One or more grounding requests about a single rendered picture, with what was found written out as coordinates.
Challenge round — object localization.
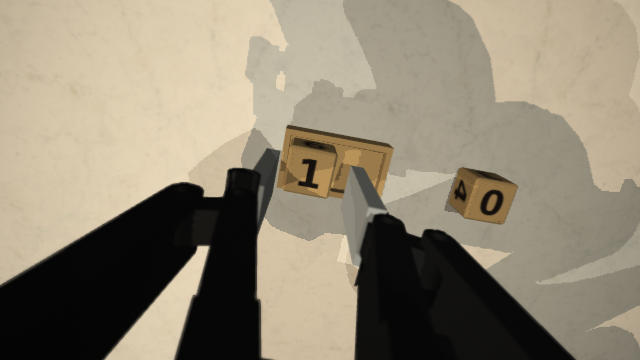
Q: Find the tan cube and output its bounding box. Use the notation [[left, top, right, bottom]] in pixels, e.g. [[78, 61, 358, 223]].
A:
[[282, 137, 338, 199], [449, 167, 518, 225]]

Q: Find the brown rectangular tray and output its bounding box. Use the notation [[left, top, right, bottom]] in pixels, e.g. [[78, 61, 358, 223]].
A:
[[277, 125, 394, 199]]

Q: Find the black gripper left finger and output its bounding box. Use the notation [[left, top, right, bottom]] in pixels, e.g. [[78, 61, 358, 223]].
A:
[[0, 148, 280, 360]]

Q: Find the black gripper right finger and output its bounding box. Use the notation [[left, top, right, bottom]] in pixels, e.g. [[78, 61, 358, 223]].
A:
[[341, 165, 576, 360]]

